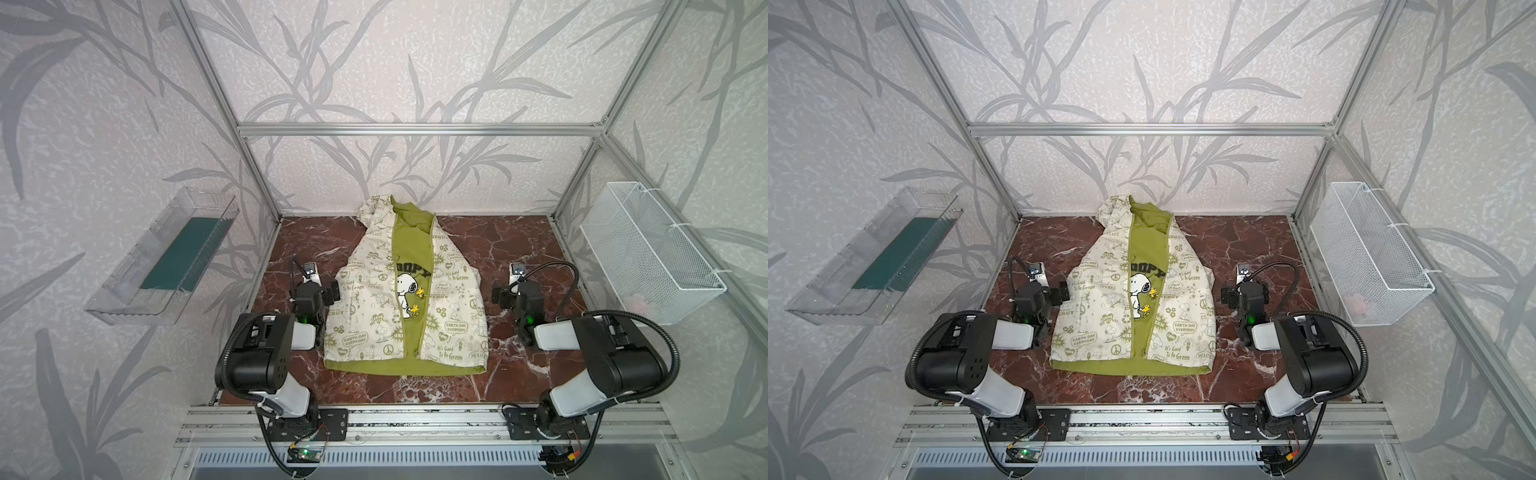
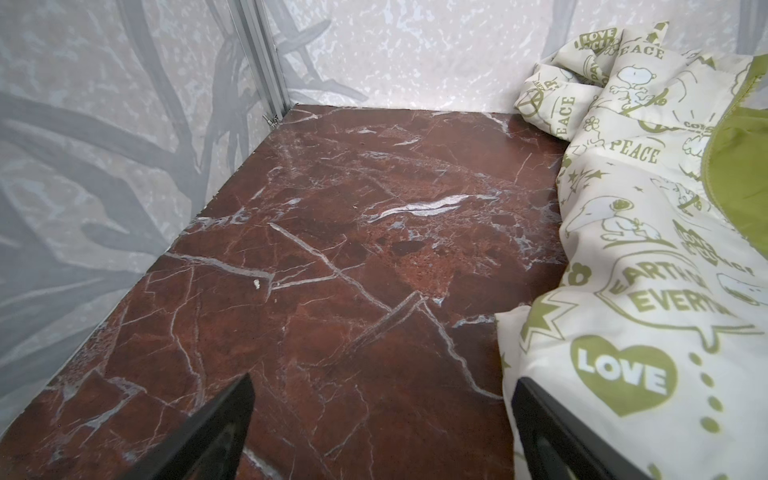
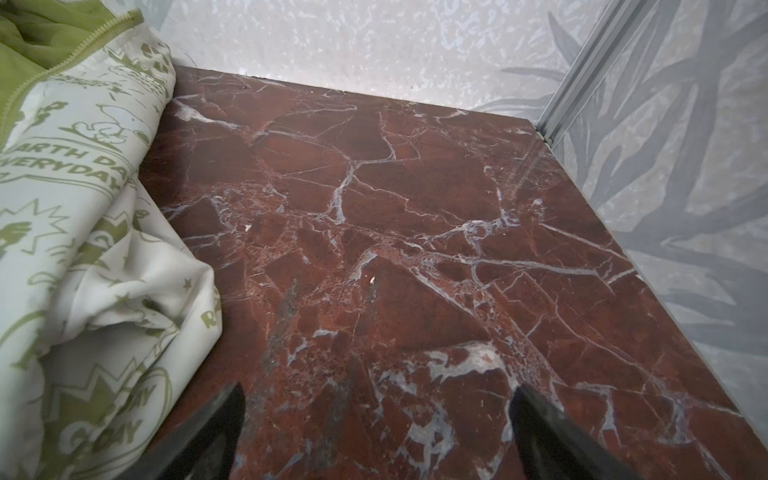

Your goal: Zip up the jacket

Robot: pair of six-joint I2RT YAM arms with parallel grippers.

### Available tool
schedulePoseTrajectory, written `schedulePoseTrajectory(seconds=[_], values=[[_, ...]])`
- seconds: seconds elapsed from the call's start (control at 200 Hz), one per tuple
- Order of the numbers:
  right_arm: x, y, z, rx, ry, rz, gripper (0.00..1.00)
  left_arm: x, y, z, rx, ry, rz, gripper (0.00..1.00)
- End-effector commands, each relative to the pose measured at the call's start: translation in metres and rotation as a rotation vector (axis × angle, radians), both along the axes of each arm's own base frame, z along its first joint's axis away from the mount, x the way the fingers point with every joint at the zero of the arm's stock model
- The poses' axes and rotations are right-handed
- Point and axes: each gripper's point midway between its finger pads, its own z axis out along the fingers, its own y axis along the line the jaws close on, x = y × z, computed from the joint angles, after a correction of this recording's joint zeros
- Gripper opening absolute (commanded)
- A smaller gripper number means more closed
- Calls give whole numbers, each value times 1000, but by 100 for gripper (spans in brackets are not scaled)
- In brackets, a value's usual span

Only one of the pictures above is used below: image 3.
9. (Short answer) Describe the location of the aluminium enclosure frame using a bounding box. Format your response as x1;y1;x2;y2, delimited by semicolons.
536;0;656;147

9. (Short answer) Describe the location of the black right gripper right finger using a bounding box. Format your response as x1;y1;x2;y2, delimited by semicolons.
509;384;640;480

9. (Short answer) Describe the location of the white green printed jacket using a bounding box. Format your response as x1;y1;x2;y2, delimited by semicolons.
1;1;222;479

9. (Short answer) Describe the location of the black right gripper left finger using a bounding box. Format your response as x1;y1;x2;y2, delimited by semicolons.
119;383;245;479

